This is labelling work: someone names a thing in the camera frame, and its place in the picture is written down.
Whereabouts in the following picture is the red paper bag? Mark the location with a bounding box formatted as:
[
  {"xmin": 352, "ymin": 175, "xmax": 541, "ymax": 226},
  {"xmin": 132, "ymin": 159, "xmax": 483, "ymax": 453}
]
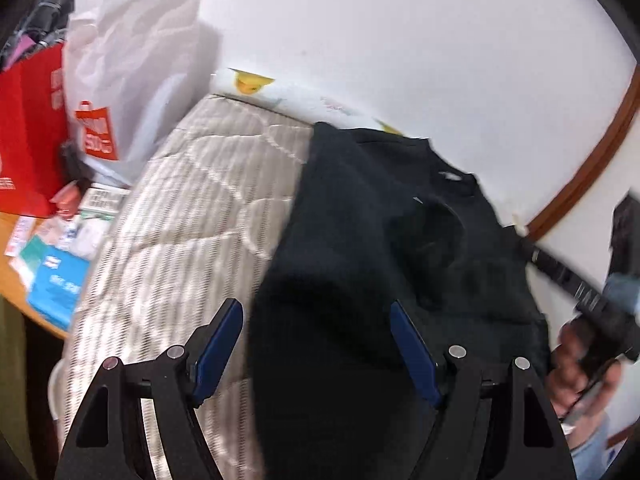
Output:
[{"xmin": 0, "ymin": 41, "xmax": 77, "ymax": 219}]

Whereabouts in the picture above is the small red packet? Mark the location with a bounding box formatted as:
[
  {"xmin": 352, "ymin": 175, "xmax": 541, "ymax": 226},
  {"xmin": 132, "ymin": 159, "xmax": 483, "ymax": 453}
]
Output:
[{"xmin": 49, "ymin": 179, "xmax": 82, "ymax": 217}]

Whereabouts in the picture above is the striped quilted mattress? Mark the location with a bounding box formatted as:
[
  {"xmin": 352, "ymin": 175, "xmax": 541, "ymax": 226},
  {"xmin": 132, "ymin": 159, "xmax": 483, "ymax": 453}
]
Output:
[{"xmin": 50, "ymin": 94, "xmax": 321, "ymax": 480}]

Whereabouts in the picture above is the person's right forearm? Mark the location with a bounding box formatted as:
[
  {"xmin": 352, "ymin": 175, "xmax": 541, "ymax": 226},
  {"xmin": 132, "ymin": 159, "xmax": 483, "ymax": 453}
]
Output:
[{"xmin": 569, "ymin": 407, "xmax": 632, "ymax": 480}]

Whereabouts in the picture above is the blue cardboard box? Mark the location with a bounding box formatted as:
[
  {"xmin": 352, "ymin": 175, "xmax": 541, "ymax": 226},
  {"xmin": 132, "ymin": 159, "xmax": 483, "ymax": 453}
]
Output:
[{"xmin": 26, "ymin": 244, "xmax": 92, "ymax": 332}]

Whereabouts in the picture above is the striped white box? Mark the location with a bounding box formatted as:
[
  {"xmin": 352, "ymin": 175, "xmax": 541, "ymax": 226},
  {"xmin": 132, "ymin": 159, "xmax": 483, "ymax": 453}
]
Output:
[{"xmin": 79, "ymin": 186, "xmax": 130, "ymax": 217}]

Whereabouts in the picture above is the black garment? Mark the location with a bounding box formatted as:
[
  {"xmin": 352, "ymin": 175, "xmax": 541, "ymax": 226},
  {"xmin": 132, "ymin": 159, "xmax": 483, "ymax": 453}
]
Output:
[{"xmin": 248, "ymin": 122, "xmax": 552, "ymax": 480}]

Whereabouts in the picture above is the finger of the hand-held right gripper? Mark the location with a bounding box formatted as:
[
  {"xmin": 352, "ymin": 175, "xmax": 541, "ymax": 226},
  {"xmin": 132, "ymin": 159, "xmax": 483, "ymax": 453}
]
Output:
[{"xmin": 519, "ymin": 236, "xmax": 612, "ymax": 313}]

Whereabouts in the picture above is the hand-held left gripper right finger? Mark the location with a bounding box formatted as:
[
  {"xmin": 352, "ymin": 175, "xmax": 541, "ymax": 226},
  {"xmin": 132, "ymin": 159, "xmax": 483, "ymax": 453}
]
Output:
[{"xmin": 389, "ymin": 300, "xmax": 579, "ymax": 480}]

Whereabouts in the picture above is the brown wooden door frame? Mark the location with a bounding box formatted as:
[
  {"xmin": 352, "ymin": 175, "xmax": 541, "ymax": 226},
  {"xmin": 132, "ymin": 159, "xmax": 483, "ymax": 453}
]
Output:
[{"xmin": 524, "ymin": 61, "xmax": 640, "ymax": 242}]

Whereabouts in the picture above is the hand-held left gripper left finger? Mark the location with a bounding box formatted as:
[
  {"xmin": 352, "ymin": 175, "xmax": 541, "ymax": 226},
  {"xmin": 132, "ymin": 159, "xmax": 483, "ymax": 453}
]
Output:
[{"xmin": 54, "ymin": 298, "xmax": 245, "ymax": 480}]

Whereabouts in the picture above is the white plastic shopping bag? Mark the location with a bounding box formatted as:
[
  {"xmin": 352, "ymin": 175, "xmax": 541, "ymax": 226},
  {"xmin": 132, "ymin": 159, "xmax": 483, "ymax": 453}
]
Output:
[{"xmin": 64, "ymin": 0, "xmax": 224, "ymax": 187}]

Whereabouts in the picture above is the duck print bed bumper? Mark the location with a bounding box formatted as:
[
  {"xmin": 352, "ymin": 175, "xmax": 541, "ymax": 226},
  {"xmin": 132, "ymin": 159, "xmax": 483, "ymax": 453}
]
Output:
[{"xmin": 209, "ymin": 66, "xmax": 407, "ymax": 137}]

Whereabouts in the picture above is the person's right hand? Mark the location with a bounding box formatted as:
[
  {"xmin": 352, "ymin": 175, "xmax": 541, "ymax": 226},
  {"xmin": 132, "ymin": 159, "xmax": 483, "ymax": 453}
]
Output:
[{"xmin": 546, "ymin": 314, "xmax": 627, "ymax": 452}]

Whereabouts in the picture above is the olive green cloth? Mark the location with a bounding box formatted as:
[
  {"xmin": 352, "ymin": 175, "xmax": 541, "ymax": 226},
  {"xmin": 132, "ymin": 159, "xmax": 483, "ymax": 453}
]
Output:
[{"xmin": 0, "ymin": 299, "xmax": 40, "ymax": 480}]

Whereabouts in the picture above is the dark clothes pile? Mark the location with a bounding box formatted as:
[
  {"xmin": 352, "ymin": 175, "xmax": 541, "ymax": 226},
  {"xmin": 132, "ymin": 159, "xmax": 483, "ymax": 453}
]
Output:
[{"xmin": 0, "ymin": 0, "xmax": 77, "ymax": 72}]

